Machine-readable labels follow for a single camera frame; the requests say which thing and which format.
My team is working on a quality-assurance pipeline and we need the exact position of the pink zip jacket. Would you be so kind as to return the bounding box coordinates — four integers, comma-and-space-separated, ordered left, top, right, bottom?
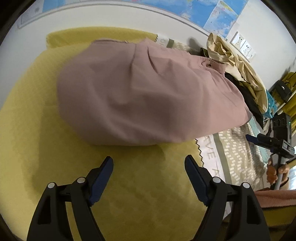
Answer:
57, 39, 252, 146

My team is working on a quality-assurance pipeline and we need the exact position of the pink sleeve right forearm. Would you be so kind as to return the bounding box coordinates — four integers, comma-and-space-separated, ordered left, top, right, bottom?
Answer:
254, 179, 295, 208

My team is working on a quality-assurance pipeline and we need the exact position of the person's right hand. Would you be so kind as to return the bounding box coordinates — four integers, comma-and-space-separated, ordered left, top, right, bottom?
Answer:
266, 158, 290, 187

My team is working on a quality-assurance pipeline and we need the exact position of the blue plastic basket rack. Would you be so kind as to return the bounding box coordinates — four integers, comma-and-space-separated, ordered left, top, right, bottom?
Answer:
264, 91, 278, 118

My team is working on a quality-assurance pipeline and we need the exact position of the black garment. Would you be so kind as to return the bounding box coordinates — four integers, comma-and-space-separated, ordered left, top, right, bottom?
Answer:
225, 73, 263, 128

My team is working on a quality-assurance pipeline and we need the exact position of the black handbag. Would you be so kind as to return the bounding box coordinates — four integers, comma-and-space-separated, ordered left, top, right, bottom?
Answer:
275, 80, 292, 103

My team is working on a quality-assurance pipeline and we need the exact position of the cream jacket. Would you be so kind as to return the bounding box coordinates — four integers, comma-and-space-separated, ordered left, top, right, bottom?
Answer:
207, 33, 268, 113

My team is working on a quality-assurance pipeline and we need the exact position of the patterned bed sheet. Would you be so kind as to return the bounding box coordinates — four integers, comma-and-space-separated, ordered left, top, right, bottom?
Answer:
0, 26, 271, 241

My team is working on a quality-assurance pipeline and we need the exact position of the white wall socket panel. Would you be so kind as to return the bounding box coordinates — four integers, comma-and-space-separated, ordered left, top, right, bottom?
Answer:
230, 32, 256, 62

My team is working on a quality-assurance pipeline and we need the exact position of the colourful wall map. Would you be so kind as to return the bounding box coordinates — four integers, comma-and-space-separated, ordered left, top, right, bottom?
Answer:
17, 0, 249, 39

